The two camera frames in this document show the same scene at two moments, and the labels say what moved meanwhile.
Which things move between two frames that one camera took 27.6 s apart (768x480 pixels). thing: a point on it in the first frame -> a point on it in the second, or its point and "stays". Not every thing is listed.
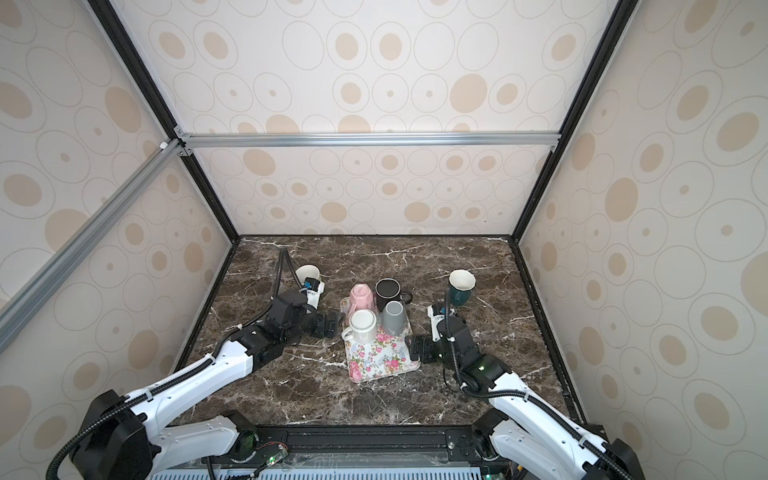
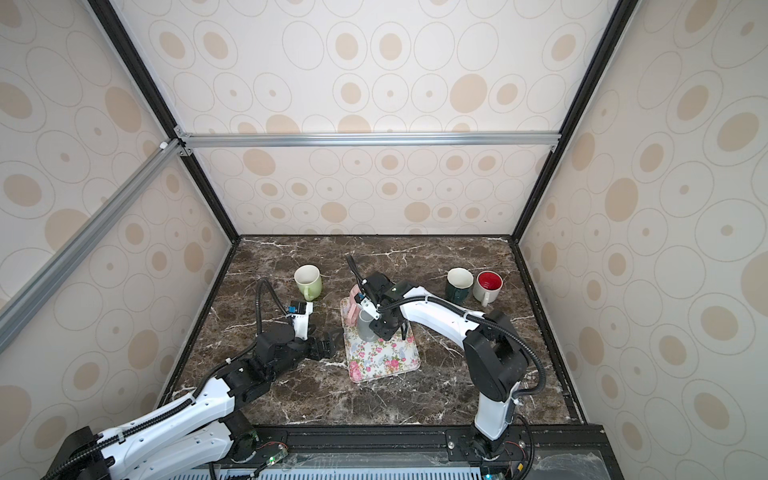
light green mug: (308, 271) stays
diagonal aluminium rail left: (45, 282) stays
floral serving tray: (382, 357) stays
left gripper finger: (327, 327) -> (321, 350)
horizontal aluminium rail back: (360, 141) stays
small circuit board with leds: (278, 457) stays
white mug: (362, 327) -> (487, 287)
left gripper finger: (329, 317) -> (329, 337)
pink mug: (361, 298) stays
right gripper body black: (452, 364) -> (381, 328)
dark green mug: (461, 283) stays
